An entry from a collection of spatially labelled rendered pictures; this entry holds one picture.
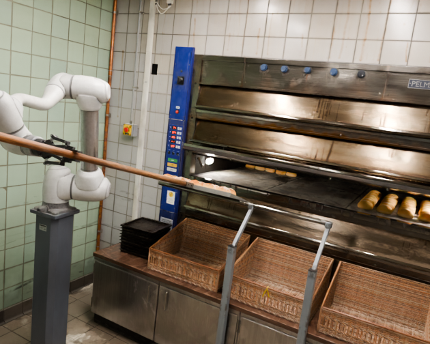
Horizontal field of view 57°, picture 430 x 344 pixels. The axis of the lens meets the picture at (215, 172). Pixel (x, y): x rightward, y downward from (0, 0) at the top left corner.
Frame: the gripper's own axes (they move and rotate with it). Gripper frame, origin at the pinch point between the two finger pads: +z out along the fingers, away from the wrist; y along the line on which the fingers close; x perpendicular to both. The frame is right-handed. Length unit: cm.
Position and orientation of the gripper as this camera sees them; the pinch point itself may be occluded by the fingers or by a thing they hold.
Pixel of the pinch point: (72, 155)
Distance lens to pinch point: 170.1
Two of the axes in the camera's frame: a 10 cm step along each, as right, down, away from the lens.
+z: 8.8, 1.9, -4.4
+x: -4.2, -1.5, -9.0
